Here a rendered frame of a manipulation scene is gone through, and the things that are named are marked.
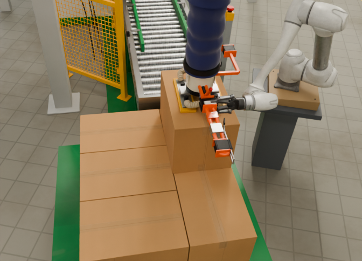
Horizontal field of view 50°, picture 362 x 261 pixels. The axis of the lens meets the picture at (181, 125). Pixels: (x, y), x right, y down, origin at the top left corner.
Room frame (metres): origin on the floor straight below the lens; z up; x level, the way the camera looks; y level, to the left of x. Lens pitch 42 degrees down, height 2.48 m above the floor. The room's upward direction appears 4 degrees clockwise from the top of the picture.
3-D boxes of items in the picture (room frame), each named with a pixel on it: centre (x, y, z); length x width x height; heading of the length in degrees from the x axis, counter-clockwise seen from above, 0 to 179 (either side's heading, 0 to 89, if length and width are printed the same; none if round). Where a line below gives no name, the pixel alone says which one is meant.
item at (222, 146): (1.39, -0.21, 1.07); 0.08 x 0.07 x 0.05; 11
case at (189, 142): (1.98, -0.09, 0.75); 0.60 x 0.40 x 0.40; 13
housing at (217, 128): (1.53, -0.19, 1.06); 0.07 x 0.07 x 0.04; 11
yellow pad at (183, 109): (1.96, -0.01, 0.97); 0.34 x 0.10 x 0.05; 11
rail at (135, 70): (3.48, 0.59, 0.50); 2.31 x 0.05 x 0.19; 13
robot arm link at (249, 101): (1.78, -0.38, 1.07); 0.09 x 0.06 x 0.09; 13
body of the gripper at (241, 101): (1.76, -0.31, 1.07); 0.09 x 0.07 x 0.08; 103
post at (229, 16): (3.09, -0.35, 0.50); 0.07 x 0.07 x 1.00; 13
